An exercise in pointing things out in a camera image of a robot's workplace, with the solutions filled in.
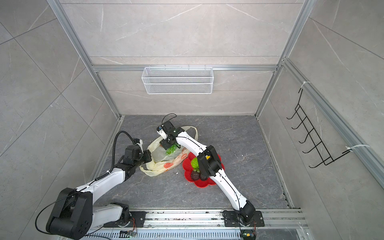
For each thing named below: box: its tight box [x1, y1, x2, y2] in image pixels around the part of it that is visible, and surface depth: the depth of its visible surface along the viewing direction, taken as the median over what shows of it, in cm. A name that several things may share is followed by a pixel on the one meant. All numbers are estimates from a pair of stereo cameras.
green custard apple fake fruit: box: [190, 157, 200, 173], surface depth 89 cm
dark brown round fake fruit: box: [191, 171, 201, 181], surface depth 85 cm
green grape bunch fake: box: [166, 143, 180, 155], surface depth 100 cm
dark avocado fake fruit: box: [199, 174, 209, 181], surface depth 85 cm
